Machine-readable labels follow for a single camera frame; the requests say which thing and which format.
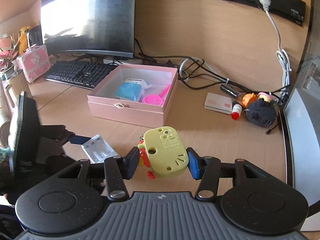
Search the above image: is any white power cable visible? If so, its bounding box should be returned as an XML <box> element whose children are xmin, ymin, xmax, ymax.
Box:
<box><xmin>257</xmin><ymin>0</ymin><xmax>293</xmax><ymax>98</ymax></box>

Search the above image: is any black plush toy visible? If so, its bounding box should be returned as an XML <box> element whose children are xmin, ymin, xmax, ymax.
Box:
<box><xmin>245</xmin><ymin>99</ymin><xmax>277</xmax><ymax>128</ymax></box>

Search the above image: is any black flashlight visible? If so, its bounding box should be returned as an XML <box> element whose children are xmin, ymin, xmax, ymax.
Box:
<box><xmin>220</xmin><ymin>85</ymin><xmax>240</xmax><ymax>99</ymax></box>

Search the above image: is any orange pumpkin toy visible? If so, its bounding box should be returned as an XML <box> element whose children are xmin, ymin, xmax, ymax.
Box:
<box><xmin>241</xmin><ymin>93</ymin><xmax>257</xmax><ymax>109</ymax></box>

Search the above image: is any white red glue stick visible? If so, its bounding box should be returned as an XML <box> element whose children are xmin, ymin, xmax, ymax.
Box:
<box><xmin>231</xmin><ymin>101</ymin><xmax>242</xmax><ymax>120</ymax></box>

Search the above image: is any pink open cardboard box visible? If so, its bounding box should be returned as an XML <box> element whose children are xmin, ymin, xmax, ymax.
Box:
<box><xmin>88</xmin><ymin>64</ymin><xmax>177</xmax><ymax>128</ymax></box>

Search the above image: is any black keyboard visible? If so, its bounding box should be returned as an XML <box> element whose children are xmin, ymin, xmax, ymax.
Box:
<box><xmin>43</xmin><ymin>61</ymin><xmax>118</xmax><ymax>89</ymax></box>

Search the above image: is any glass panel computer case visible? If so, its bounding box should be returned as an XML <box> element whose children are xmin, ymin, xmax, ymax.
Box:
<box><xmin>281</xmin><ymin>0</ymin><xmax>319</xmax><ymax>206</ymax></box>

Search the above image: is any black cable bundle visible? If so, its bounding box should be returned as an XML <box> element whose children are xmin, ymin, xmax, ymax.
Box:
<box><xmin>133</xmin><ymin>38</ymin><xmax>292</xmax><ymax>136</ymax></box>

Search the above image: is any white card pack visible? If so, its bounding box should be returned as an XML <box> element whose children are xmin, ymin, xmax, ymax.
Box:
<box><xmin>204</xmin><ymin>93</ymin><xmax>232</xmax><ymax>115</ymax></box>

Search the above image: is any yellow toy keychain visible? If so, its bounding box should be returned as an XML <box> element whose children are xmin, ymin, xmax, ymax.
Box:
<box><xmin>138</xmin><ymin>126</ymin><xmax>189</xmax><ymax>179</ymax></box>

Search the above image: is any blue white packet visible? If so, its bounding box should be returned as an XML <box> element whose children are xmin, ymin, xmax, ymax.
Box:
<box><xmin>115</xmin><ymin>79</ymin><xmax>153</xmax><ymax>102</ymax></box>

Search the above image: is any pink white jewelry box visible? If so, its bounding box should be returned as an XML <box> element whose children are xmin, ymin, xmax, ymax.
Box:
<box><xmin>17</xmin><ymin>45</ymin><xmax>51</xmax><ymax>83</ymax></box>

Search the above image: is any yellow plush toy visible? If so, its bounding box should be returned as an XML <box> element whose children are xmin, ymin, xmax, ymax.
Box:
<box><xmin>18</xmin><ymin>26</ymin><xmax>31</xmax><ymax>55</ymax></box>

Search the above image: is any white usb battery charger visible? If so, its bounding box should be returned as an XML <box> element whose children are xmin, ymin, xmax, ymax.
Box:
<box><xmin>81</xmin><ymin>134</ymin><xmax>119</xmax><ymax>164</ymax></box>

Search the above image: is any black computer monitor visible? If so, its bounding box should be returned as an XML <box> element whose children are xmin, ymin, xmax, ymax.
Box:
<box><xmin>40</xmin><ymin>0</ymin><xmax>136</xmax><ymax>58</ymax></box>

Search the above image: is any pink plastic strainer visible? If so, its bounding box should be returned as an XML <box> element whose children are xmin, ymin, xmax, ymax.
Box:
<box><xmin>142</xmin><ymin>85</ymin><xmax>171</xmax><ymax>106</ymax></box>

